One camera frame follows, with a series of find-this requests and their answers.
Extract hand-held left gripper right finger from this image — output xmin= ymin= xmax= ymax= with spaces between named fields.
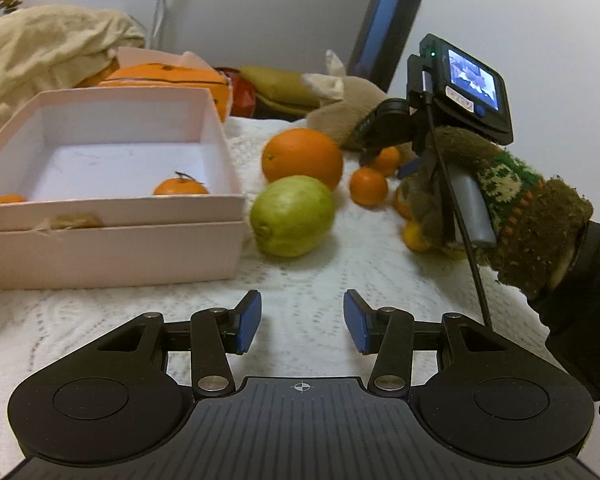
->
xmin=343 ymin=289 xmax=512 ymax=397

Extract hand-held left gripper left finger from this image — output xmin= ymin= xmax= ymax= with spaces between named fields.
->
xmin=97 ymin=290 xmax=263 ymax=397

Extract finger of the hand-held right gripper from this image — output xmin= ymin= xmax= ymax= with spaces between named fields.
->
xmin=353 ymin=99 xmax=415 ymax=167
xmin=396 ymin=156 xmax=423 ymax=179

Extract large orange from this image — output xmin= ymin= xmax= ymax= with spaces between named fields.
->
xmin=261 ymin=128 xmax=344 ymax=192

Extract pink cardboard box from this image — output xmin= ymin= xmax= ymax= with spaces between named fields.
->
xmin=0 ymin=87 xmax=247 ymax=291

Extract person's right hand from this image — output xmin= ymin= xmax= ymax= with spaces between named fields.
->
xmin=397 ymin=127 xmax=595 ymax=301

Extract beige plush toy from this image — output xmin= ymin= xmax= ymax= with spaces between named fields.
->
xmin=300 ymin=50 xmax=416 ymax=151

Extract white lace tablecloth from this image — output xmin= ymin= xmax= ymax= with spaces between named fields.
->
xmin=0 ymin=115 xmax=600 ymax=480

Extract mustard yellow cushion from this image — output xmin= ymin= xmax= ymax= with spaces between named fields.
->
xmin=255 ymin=94 xmax=317 ymax=117
xmin=240 ymin=65 xmax=321 ymax=103

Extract dark blue upright panel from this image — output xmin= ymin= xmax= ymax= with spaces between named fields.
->
xmin=347 ymin=0 xmax=436 ymax=93

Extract red bag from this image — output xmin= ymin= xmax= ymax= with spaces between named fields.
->
xmin=214 ymin=66 xmax=257 ymax=118

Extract mandarin with stem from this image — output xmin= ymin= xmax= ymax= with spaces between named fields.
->
xmin=152 ymin=171 xmax=211 ymax=196

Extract white floor stand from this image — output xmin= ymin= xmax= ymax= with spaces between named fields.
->
xmin=151 ymin=0 xmax=172 ymax=52

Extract beige blanket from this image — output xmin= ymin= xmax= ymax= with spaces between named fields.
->
xmin=0 ymin=5 xmax=146 ymax=136

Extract black cable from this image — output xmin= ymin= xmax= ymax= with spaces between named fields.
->
xmin=422 ymin=72 xmax=492 ymax=328

